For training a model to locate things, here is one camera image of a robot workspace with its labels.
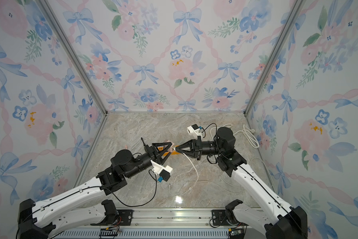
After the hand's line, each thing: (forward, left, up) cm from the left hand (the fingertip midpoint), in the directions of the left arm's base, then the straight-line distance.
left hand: (168, 140), depth 61 cm
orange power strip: (-5, -2, -2) cm, 6 cm away
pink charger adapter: (-3, -2, -1) cm, 3 cm away
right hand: (-5, -4, 0) cm, 6 cm away
